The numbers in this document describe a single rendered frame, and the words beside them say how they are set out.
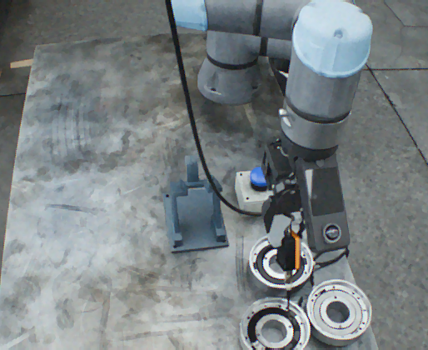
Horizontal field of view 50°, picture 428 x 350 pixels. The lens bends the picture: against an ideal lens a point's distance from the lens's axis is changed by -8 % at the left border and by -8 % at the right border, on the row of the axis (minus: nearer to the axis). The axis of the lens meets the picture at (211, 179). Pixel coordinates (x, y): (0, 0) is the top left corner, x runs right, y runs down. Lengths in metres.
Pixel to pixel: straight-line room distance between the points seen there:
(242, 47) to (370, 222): 1.16
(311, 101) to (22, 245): 0.58
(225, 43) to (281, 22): 0.48
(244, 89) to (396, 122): 1.51
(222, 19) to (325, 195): 0.23
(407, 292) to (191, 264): 1.18
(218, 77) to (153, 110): 0.16
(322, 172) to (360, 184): 1.56
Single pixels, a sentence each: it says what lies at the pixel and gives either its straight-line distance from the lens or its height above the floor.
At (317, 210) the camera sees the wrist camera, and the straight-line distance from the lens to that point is 0.56.
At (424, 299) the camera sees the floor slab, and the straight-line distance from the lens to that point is 1.89.
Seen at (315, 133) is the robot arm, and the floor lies 1.16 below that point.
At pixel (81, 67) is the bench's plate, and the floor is 0.80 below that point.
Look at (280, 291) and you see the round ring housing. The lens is 0.78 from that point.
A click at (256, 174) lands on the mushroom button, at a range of 0.86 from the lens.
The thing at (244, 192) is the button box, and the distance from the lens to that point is 0.87.
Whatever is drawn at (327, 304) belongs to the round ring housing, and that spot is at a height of 0.83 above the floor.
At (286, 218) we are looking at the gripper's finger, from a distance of 0.65.
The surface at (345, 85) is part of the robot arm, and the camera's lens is 0.49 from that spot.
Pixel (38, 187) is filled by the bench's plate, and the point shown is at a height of 0.80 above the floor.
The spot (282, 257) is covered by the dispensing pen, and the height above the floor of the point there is 0.92.
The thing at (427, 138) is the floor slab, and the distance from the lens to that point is 2.49.
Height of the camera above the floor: 1.51
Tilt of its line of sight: 48 degrees down
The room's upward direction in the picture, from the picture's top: 4 degrees clockwise
